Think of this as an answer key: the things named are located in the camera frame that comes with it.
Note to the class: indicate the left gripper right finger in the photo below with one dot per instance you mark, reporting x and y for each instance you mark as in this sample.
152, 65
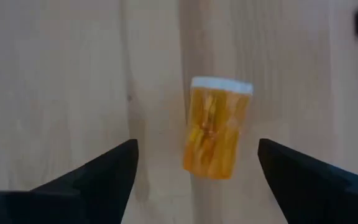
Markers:
315, 193

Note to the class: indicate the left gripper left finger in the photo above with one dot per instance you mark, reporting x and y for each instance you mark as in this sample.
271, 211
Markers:
73, 193

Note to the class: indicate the orange pill bottle white cap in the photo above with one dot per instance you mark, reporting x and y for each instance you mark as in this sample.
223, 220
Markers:
213, 133

